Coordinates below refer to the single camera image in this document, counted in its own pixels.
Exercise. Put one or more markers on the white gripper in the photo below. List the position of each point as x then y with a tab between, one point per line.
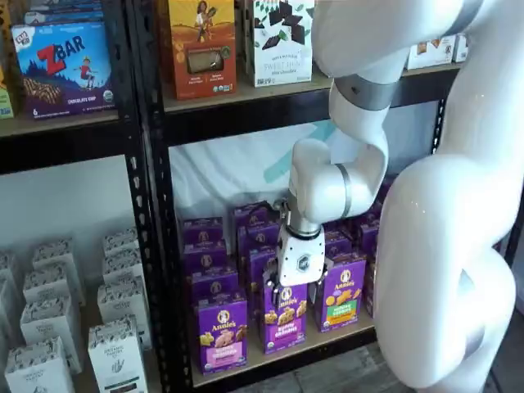
301	262

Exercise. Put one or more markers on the purple Annie's box pink patch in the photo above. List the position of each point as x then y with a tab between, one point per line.
223	327

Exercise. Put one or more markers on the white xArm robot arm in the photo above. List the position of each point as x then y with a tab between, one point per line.
442	245

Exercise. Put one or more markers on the purple Annie's box green patch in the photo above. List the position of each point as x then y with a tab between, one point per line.
344	299

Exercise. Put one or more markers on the black metal shelf rack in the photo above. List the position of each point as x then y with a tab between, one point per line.
61	147
245	125

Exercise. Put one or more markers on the white mint chocolate box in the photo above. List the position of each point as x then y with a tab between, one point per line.
282	61

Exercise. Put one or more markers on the orange box with woman picture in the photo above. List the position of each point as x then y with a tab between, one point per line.
200	41

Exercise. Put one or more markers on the blue white cracker box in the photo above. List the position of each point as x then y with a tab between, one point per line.
462	47

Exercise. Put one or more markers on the blue Z Bar box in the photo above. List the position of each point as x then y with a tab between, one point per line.
61	73

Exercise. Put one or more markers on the yellow green snack box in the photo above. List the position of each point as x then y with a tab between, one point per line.
4	102

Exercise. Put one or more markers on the blue flat snack box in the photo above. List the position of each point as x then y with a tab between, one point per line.
69	5
61	17

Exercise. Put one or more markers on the white sheet with teal stripe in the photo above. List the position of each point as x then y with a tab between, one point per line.
225	172

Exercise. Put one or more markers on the white patterned-top carton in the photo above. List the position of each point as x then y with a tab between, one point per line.
120	241
49	323
116	360
6	266
123	266
123	303
47	286
53	256
37	372

